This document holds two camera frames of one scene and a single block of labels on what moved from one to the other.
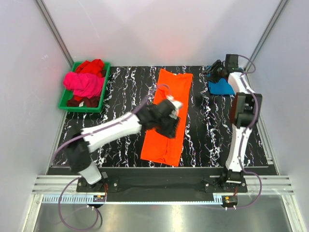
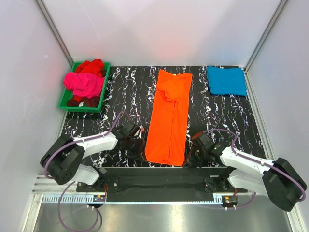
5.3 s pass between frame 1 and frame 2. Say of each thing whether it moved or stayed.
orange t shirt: stayed
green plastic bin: stayed
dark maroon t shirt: stayed
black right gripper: moved
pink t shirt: stayed
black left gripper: moved
